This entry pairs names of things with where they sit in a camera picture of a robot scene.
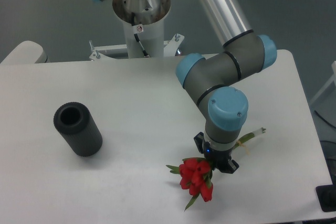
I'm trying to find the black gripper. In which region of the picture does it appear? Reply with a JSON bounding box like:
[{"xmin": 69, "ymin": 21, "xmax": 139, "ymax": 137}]
[{"xmin": 194, "ymin": 132, "xmax": 239, "ymax": 174}]

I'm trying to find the red tulip bouquet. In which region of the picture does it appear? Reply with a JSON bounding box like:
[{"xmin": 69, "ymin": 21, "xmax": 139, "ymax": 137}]
[{"xmin": 165, "ymin": 126, "xmax": 268, "ymax": 212}]

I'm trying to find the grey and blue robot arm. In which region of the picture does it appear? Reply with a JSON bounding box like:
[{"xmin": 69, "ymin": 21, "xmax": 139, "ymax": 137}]
[{"xmin": 95, "ymin": 0, "xmax": 277, "ymax": 174}]

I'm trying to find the dark grey ribbed vase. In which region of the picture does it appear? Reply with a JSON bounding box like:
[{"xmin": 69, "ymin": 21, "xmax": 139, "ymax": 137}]
[{"xmin": 53, "ymin": 102, "xmax": 103, "ymax": 157}]

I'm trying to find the black device at table edge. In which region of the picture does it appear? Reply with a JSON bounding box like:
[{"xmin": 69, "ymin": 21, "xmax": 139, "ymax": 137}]
[{"xmin": 316, "ymin": 185, "xmax": 335, "ymax": 212}]

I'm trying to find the white furniture leg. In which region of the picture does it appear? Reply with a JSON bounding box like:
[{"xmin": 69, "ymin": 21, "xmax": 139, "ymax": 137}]
[{"xmin": 309, "ymin": 61, "xmax": 335, "ymax": 107}]

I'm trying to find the white chair armrest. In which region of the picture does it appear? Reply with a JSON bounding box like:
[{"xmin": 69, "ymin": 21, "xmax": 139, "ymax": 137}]
[{"xmin": 1, "ymin": 40, "xmax": 50, "ymax": 66}]

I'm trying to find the black floor cable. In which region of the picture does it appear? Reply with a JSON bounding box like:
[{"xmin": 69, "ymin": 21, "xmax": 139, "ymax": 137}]
[{"xmin": 314, "ymin": 110, "xmax": 336, "ymax": 129}]

